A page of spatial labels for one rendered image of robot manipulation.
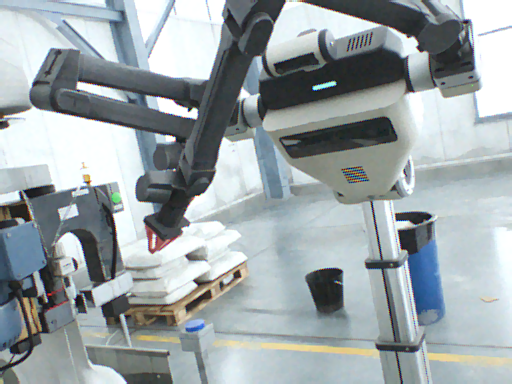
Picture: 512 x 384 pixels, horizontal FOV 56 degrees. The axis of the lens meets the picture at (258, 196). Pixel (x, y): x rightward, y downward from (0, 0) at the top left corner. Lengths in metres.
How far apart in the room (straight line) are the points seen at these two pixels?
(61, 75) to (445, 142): 8.24
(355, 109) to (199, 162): 0.41
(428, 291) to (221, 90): 2.56
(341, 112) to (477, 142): 7.74
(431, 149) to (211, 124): 8.18
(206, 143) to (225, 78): 0.16
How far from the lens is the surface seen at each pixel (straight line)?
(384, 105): 1.15
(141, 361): 1.82
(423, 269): 3.19
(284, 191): 9.72
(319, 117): 1.21
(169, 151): 1.22
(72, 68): 1.04
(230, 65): 0.85
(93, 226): 1.40
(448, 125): 8.92
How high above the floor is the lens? 1.38
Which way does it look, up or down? 7 degrees down
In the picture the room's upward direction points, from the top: 12 degrees counter-clockwise
